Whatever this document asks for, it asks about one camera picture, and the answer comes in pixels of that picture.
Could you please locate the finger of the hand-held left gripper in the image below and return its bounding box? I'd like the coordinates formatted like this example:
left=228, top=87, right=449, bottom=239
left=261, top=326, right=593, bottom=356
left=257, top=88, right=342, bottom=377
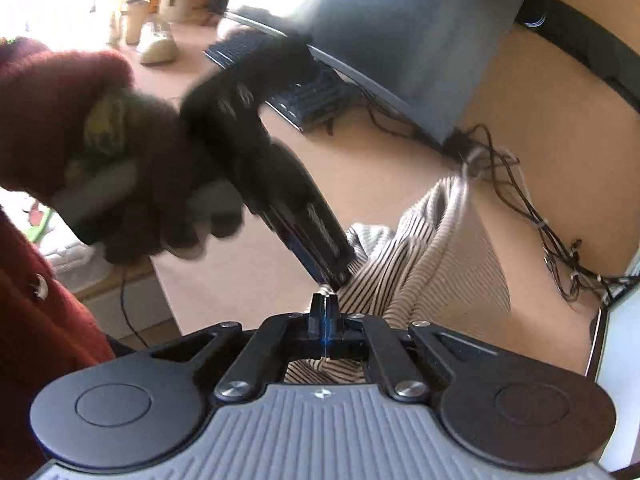
left=287, top=187, right=360, bottom=275
left=257, top=202, right=351, bottom=289

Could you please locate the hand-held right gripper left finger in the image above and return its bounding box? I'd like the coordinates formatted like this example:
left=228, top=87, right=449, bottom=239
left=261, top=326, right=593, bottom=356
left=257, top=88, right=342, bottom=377
left=150, top=294, right=326, bottom=404

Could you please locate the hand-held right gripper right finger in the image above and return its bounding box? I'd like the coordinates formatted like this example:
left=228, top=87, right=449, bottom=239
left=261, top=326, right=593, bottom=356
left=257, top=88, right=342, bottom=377
left=325, top=296, right=484, bottom=404

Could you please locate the beige striped sweater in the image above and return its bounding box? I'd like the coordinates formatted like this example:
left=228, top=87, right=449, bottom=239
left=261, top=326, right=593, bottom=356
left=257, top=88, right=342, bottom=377
left=282, top=176, right=512, bottom=385

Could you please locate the person's left forearm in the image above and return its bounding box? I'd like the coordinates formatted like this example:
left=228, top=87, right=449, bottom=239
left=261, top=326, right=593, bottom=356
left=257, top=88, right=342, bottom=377
left=0, top=37, right=136, bottom=202

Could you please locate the person's left hand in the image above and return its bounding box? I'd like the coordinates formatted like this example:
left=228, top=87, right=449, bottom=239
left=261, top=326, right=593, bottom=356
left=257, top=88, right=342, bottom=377
left=52, top=90, right=247, bottom=267

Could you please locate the black keyboard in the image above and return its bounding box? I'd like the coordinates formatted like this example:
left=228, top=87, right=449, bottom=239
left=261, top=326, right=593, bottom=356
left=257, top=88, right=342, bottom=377
left=204, top=30, right=352, bottom=134

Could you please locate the white shoe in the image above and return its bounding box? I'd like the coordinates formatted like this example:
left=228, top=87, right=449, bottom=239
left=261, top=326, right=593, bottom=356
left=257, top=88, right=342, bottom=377
left=136, top=22, right=179, bottom=66

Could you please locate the pink plant in white pot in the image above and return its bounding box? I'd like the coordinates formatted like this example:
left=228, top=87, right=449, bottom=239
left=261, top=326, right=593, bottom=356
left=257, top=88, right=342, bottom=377
left=119, top=0, right=152, bottom=46

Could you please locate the curved computer monitor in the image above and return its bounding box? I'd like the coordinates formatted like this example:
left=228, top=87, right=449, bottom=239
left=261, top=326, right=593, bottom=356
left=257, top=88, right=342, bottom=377
left=225, top=0, right=542, bottom=147

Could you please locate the floral printed cloth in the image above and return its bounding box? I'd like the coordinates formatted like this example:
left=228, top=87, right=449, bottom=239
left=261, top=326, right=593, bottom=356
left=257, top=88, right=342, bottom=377
left=24, top=199, right=57, bottom=242

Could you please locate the person's red cardigan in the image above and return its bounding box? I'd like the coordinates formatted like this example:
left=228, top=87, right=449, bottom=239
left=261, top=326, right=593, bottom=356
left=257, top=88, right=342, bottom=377
left=0, top=204, right=119, bottom=480

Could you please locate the grey computer case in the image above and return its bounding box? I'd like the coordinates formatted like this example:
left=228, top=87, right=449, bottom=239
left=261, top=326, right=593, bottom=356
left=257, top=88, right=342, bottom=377
left=589, top=255, right=640, bottom=387

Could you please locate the black soundbar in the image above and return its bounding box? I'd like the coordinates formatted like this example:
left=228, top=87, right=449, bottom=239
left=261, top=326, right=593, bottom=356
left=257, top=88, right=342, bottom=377
left=519, top=0, right=640, bottom=107

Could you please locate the white cable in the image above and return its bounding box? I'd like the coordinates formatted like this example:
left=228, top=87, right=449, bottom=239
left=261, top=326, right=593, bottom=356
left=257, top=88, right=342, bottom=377
left=459, top=146, right=502, bottom=182

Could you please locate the black cable bundle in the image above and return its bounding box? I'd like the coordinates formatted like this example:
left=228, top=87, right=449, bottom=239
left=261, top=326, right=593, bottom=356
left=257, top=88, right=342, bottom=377
left=444, top=124, right=640, bottom=307

